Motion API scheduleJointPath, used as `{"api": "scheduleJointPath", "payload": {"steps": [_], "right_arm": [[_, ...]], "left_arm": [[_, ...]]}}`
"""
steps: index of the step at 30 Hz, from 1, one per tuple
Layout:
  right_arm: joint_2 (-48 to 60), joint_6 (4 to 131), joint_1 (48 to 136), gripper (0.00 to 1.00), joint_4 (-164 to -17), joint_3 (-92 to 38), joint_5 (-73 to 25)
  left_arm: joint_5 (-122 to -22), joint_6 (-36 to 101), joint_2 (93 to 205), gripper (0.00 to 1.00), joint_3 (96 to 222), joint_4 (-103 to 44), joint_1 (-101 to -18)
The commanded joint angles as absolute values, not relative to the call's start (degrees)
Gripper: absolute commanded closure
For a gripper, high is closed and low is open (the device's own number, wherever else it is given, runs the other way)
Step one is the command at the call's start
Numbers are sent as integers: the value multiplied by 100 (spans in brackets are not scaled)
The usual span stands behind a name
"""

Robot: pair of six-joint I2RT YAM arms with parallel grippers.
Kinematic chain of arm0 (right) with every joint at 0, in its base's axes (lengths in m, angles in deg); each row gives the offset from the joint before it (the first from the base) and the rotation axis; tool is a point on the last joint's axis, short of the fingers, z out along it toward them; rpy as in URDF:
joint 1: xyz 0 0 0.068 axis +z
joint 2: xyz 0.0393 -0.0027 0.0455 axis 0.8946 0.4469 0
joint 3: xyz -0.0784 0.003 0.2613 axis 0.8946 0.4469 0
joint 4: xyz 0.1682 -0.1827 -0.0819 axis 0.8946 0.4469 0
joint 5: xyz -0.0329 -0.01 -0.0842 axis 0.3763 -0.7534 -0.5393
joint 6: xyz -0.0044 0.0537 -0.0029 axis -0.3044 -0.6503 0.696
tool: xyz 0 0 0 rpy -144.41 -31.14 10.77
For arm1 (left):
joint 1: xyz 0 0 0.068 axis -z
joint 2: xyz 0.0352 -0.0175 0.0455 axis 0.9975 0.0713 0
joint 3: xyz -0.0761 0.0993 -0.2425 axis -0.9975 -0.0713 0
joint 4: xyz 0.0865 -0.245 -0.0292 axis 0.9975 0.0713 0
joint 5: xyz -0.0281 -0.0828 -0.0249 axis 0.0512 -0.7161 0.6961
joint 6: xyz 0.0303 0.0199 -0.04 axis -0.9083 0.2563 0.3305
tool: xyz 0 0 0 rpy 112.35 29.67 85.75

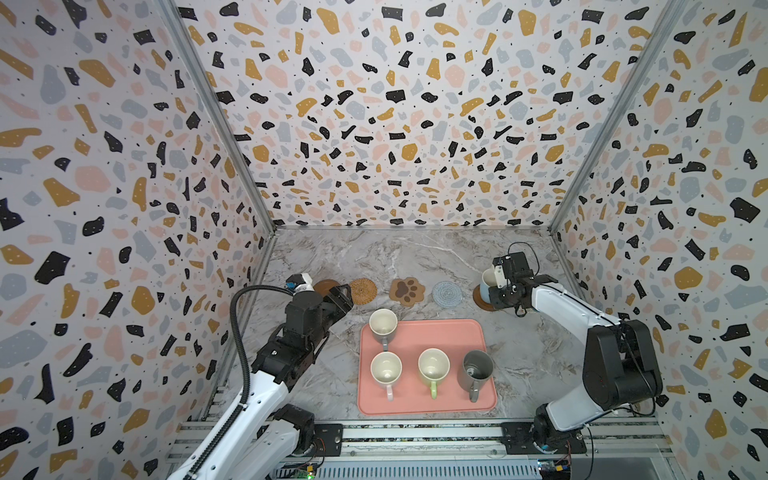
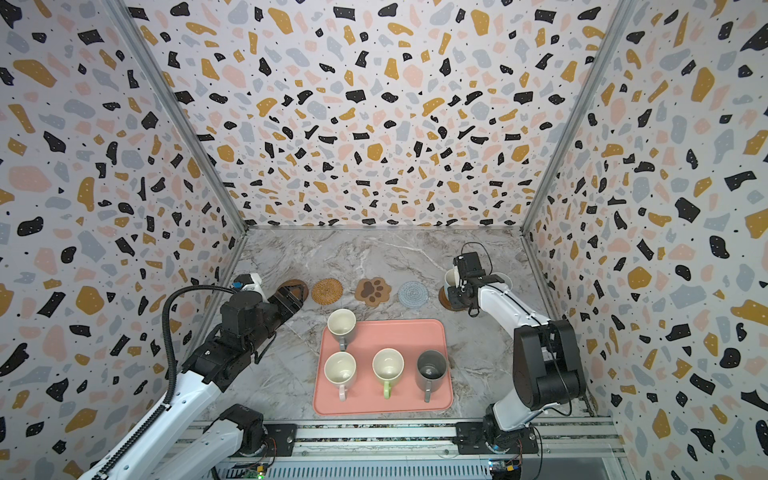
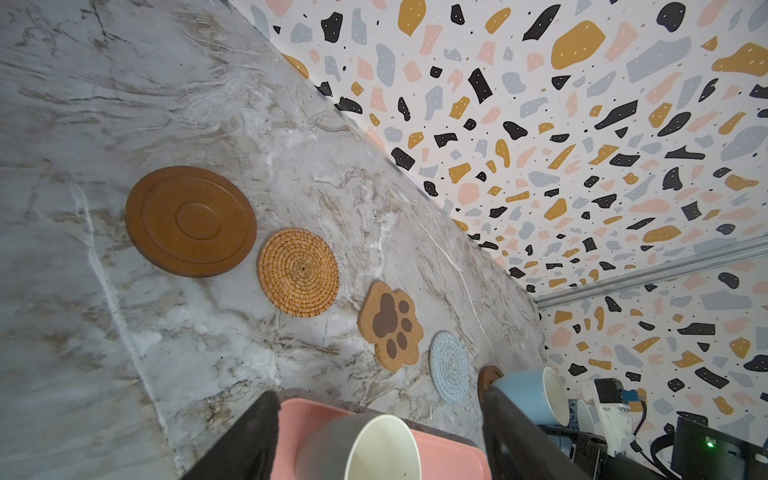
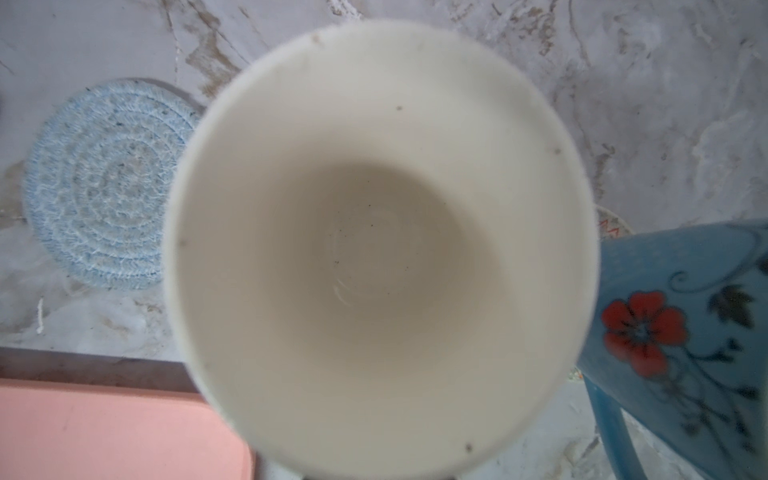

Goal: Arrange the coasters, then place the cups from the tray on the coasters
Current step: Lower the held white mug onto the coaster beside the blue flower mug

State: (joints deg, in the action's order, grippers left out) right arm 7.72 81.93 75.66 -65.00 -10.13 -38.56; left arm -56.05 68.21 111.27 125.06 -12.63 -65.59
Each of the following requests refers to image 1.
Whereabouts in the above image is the white mug blue handle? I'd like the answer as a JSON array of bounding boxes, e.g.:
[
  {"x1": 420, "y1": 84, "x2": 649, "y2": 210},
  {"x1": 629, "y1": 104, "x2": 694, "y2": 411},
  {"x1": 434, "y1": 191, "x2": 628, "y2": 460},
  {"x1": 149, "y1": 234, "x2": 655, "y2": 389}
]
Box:
[{"x1": 479, "y1": 267, "x2": 498, "y2": 304}]

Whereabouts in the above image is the dark brown round coaster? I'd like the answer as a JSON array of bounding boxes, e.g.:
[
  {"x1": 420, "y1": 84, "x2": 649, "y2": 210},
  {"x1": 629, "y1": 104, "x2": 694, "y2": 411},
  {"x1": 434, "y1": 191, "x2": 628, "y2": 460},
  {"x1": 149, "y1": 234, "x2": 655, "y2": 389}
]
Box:
[
  {"x1": 313, "y1": 279, "x2": 340, "y2": 296},
  {"x1": 472, "y1": 286, "x2": 495, "y2": 312}
]

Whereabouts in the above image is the woven tan round coaster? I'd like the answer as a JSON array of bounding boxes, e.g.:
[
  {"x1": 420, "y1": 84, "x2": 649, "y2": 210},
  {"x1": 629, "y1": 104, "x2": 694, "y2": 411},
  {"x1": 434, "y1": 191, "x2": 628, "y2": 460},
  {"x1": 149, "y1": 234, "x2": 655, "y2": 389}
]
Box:
[{"x1": 349, "y1": 278, "x2": 378, "y2": 305}]

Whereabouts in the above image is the grey blue round coaster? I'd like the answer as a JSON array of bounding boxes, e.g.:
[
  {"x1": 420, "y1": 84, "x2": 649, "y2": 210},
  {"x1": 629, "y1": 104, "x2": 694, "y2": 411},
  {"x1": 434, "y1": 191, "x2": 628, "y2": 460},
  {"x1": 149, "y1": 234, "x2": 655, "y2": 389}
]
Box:
[{"x1": 432, "y1": 281, "x2": 463, "y2": 309}]

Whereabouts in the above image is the white mug grey handle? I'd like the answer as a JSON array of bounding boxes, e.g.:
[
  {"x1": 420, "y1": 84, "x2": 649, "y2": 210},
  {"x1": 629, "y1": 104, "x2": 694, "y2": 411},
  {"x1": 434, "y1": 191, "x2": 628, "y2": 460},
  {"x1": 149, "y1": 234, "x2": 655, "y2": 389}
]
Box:
[{"x1": 368, "y1": 309, "x2": 399, "y2": 351}]

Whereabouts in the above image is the white mug pink handle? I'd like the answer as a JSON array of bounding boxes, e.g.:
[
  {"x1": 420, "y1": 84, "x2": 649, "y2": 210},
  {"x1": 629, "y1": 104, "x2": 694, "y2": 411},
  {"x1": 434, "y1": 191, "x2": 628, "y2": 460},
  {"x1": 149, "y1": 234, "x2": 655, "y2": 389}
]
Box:
[{"x1": 370, "y1": 351, "x2": 403, "y2": 401}]

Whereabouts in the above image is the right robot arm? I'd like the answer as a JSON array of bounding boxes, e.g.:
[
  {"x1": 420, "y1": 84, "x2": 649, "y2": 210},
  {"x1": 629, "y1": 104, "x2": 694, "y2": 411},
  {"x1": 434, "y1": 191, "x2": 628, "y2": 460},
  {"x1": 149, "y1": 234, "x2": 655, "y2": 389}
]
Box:
[{"x1": 489, "y1": 252, "x2": 663, "y2": 444}]

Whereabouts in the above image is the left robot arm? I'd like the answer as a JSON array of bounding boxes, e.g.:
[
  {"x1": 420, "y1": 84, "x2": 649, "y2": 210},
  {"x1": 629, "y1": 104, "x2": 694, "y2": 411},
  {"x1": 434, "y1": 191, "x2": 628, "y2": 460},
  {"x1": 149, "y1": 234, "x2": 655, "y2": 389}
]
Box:
[{"x1": 170, "y1": 276, "x2": 354, "y2": 479}]

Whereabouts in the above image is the brown paw print coaster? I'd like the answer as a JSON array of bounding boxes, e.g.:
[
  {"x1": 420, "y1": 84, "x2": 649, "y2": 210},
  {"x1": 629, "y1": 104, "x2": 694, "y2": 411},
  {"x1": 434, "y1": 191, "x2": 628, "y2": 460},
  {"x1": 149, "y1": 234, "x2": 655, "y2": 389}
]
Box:
[{"x1": 389, "y1": 277, "x2": 426, "y2": 308}]

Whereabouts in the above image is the grey metal mug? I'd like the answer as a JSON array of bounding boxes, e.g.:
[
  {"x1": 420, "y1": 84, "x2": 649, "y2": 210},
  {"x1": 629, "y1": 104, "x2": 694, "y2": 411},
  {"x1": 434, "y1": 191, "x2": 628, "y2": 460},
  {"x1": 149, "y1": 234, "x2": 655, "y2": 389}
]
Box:
[{"x1": 457, "y1": 350, "x2": 494, "y2": 403}]

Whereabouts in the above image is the white mug green handle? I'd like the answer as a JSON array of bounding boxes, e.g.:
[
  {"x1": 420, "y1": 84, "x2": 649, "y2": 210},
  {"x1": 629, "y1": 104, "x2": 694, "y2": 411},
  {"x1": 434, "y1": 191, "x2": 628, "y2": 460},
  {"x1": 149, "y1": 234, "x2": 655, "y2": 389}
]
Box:
[{"x1": 417, "y1": 348, "x2": 451, "y2": 399}]

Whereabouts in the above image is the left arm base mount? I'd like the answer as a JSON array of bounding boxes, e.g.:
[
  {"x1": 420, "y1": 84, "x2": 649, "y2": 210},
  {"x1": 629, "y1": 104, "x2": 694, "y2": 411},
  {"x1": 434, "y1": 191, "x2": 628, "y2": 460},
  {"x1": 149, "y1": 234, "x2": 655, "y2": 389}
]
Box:
[{"x1": 291, "y1": 422, "x2": 344, "y2": 458}]

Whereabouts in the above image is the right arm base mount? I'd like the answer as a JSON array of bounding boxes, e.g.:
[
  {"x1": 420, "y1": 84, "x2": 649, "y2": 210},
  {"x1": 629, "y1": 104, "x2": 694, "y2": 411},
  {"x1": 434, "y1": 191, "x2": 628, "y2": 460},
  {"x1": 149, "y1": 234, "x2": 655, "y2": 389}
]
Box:
[{"x1": 501, "y1": 405, "x2": 587, "y2": 455}]

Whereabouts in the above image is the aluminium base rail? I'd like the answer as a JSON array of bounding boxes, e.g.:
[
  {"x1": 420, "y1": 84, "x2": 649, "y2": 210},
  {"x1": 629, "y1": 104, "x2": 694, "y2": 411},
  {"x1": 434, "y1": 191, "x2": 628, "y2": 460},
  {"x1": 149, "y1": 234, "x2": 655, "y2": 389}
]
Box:
[{"x1": 164, "y1": 416, "x2": 679, "y2": 480}]

